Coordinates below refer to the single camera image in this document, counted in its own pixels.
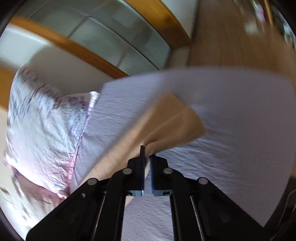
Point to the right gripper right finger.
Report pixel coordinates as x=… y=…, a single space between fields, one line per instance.
x=199 y=209

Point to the white floral pillow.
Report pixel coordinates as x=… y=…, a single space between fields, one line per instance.
x=44 y=131

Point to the tan shirt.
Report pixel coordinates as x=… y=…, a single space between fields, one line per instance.
x=165 y=125

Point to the wooden framed glass door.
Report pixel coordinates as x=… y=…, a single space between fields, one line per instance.
x=119 y=38

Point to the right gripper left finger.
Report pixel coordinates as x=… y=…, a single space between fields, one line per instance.
x=95 y=210

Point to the lavender bed sheet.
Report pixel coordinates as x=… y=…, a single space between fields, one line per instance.
x=249 y=116

